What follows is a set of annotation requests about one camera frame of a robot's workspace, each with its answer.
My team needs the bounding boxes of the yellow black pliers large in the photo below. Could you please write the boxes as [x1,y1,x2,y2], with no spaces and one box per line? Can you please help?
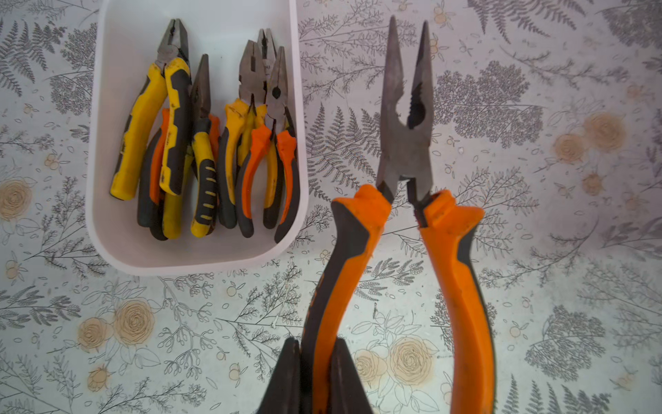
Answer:
[110,18,192,200]

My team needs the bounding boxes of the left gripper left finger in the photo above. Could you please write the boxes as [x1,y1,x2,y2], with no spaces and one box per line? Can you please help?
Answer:
[257,337,301,414]

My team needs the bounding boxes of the orange black long-nose pliers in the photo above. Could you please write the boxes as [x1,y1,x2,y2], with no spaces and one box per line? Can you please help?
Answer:
[299,14,497,414]

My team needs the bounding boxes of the orange handled pliers small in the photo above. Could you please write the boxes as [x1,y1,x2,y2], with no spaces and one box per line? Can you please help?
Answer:
[235,46,301,243]

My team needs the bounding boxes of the white plastic storage box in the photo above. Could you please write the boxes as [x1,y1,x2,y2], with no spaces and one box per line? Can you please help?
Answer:
[86,1,308,276]

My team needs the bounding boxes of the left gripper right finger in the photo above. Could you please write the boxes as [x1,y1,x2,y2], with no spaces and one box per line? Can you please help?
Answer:
[328,338,372,414]

